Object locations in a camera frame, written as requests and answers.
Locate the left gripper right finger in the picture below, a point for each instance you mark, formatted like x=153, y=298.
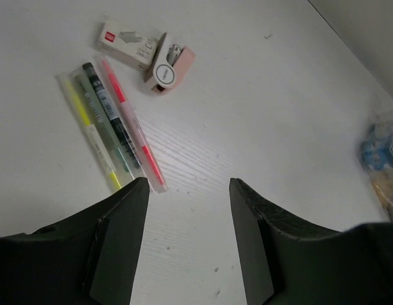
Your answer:
x=285, y=259

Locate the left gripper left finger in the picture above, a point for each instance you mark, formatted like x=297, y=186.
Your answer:
x=90, y=257

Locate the pink stapler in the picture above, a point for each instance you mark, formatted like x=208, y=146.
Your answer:
x=169, y=67

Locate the highlighter pen pack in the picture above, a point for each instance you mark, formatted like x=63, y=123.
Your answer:
x=110, y=125

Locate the clear plastic container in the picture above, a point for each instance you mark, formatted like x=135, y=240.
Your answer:
x=376, y=150

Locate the staples box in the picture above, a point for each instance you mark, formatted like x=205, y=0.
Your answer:
x=127, y=45

